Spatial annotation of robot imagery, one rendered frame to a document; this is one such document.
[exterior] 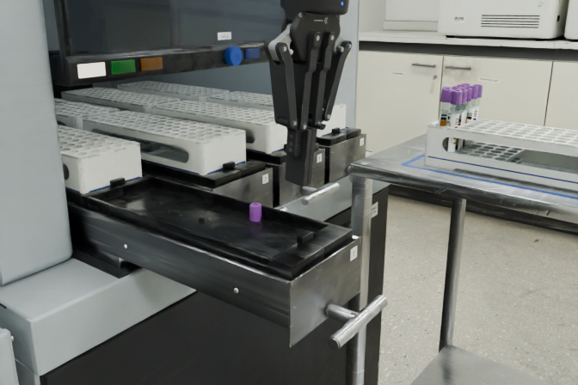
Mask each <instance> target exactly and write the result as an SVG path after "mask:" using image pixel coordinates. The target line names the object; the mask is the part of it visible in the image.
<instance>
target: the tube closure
mask: <svg viewBox="0 0 578 385"><path fill-rule="evenodd" d="M249 220H250V221H252V222H259V221H261V220H262V212H261V204H259V203H252V204H250V206H249Z"/></svg>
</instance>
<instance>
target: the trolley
mask: <svg viewBox="0 0 578 385"><path fill-rule="evenodd" d="M425 145H426V134H423V135H420V136H419V137H415V138H412V139H410V140H408V141H406V142H403V143H401V144H398V145H395V146H393V147H390V148H389V149H386V150H382V151H380V152H378V153H375V154H373V155H370V156H367V157H365V158H362V159H360V160H358V161H356V162H352V163H351V170H350V174H352V175H353V184H352V210H351V229H352V230H353V235H356V236H358V237H360V236H361V235H362V253H361V274H360V293H358V294H357V295H356V296H354V297H353V298H352V299H351V300H349V301H348V309H350V310H352V311H354V312H357V313H359V312H360V311H361V310H362V309H363V308H364V307H365V306H366V305H367V294H368V275H369V256H370V237H371V218H372V181H373V180H380V181H383V182H388V183H392V184H396V185H400V186H407V187H412V188H415V189H420V190H423V191H428V192H432V193H439V194H444V195H447V196H452V210H451V220H450V230H449V240H448V249H447V259H446V277H445V288H444V297H443V307H442V316H441V326H440V345H439V353H438V354H437V355H436V357H435V358H434V359H433V360H432V361H431V362H430V363H429V365H428V366H427V367H426V368H425V369H424V370H423V371H422V373H420V375H418V376H417V377H416V379H415V380H414V381H413V382H412V383H411V384H410V385H555V384H553V383H550V382H547V381H544V380H542V379H539V378H537V377H535V376H531V375H528V374H526V373H524V372H521V371H519V370H516V369H513V368H510V367H508V366H506V365H504V364H499V363H497V362H495V361H493V360H490V359H488V358H485V357H482V356H479V355H477V354H475V353H472V352H470V351H466V350H464V349H461V348H459V347H456V346H455V345H452V339H453V330H454V321H455V312H456V303H457V294H458V277H459V268H460V259H461V250H462V241H463V233H464V215H465V206H466V199H467V200H471V201H475V202H479V203H484V204H487V205H494V206H499V207H503V208H507V209H511V210H516V211H523V212H526V213H531V214H535V215H539V216H543V217H550V218H555V219H558V220H563V221H566V222H571V223H578V192H572V191H567V190H563V189H558V188H553V187H548V186H540V185H535V184H530V183H525V182H521V181H516V180H508V179H502V178H498V177H494V176H488V175H484V174H475V173H471V172H465V171H461V170H457V169H454V170H450V169H445V168H437V167H432V166H428V165H425V164H424V156H425ZM365 349H366V325H365V326H363V327H362V328H361V329H360V330H359V331H358V332H357V333H356V334H355V335H354V336H353V337H352V338H351V339H350V340H349V341H348V342H347V360H346V385H364V368H365Z"/></svg>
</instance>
